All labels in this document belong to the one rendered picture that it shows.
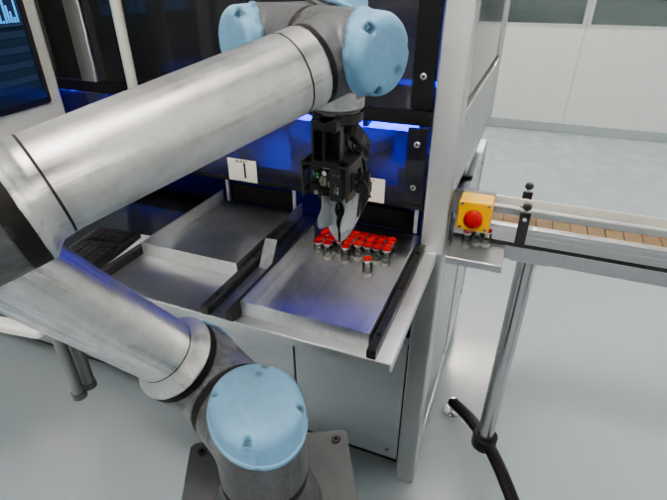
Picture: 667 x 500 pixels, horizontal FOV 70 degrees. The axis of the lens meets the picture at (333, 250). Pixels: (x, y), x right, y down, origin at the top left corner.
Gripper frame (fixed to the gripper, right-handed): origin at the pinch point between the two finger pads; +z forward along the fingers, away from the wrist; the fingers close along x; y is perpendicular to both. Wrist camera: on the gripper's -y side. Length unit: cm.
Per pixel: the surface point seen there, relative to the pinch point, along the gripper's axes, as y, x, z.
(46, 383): -23, -139, 110
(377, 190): -35.6, -4.5, 7.6
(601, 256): -47, 47, 20
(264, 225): -33, -34, 21
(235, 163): -35, -43, 6
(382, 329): -1.7, 7.4, 19.6
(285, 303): -4.6, -13.8, 21.3
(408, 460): -36, 10, 99
